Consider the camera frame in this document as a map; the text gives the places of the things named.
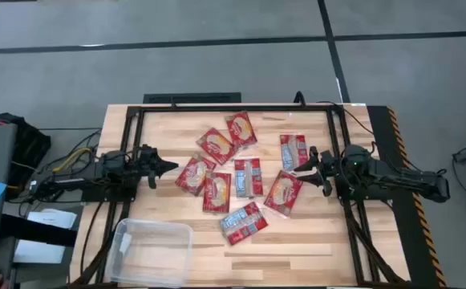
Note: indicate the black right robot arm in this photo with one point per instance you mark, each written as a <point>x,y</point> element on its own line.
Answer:
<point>397,176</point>

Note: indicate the black flat bar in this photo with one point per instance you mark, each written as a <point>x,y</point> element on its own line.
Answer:
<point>36,232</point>

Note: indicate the black hazard-striped edge strip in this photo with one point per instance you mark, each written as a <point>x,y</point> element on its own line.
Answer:
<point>407,225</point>

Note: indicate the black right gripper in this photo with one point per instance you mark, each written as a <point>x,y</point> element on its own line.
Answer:
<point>329,170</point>

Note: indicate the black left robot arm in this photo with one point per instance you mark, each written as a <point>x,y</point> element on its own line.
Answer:
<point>96,172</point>

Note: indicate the white paper sheet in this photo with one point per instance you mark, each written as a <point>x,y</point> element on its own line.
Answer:
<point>52,218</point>
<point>38,251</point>

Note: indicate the clear plastic bin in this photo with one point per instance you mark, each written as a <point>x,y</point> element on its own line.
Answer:
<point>152,257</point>

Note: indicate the black crate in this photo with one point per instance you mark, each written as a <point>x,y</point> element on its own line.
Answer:
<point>30,148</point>

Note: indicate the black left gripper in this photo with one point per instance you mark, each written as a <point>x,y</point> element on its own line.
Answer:
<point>146,162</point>

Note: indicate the black floor vent grille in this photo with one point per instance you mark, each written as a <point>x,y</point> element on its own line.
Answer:
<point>192,97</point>

